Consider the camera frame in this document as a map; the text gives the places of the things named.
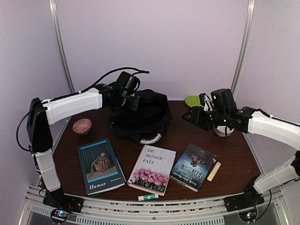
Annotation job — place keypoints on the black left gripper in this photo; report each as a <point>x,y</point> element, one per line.
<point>134,106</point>

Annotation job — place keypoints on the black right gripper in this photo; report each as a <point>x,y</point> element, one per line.
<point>196,117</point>

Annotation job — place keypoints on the black student backpack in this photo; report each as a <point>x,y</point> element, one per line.
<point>147,123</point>

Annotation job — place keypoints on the pink roses Designer Fate book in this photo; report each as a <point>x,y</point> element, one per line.
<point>151,172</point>

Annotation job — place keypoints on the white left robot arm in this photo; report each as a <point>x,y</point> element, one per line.
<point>45,113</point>

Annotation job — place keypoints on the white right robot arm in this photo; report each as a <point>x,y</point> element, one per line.
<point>274,142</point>

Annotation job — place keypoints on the green plate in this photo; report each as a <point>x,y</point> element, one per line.
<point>192,101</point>

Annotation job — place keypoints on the white bowl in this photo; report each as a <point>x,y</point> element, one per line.
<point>223,131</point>

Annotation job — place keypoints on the dark Wuthering Heights book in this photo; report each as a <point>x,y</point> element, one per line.
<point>192,167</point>

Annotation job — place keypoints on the yellow highlighter marker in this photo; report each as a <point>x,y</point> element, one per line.
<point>214,171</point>

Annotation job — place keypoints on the blue Humor book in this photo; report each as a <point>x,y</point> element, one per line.
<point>101,170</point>

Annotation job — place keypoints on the green white glue stick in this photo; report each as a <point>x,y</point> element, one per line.
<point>148,197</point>

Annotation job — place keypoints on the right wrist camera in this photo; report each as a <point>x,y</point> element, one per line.
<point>206,102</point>

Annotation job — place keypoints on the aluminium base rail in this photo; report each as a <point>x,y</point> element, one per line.
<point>179,206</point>

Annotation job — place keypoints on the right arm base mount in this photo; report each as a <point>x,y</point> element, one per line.
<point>242,201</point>

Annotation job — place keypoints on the left aluminium frame post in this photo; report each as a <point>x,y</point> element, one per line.
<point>60,45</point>

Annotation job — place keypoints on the aluminium frame post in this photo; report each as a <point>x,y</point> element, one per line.
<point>245,43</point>
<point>60,45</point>

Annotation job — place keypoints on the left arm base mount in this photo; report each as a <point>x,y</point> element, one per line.
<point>67,203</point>

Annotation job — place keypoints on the right aluminium frame post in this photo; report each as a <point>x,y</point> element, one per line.
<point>245,43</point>

